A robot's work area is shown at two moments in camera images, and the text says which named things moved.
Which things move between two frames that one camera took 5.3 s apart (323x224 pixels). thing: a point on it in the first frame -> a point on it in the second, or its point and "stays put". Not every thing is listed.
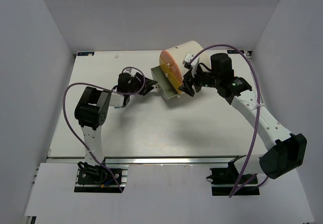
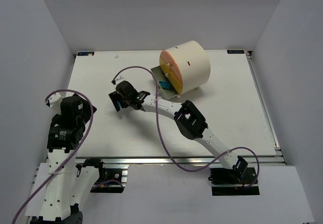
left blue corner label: [85, 53] stays put
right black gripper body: [193, 80] -> [114, 100]
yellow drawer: [170, 76] stays put
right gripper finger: [189, 92] -> [127, 104]
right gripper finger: [188, 78] -> [114, 97]
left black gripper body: [141, 83] -> [89, 109]
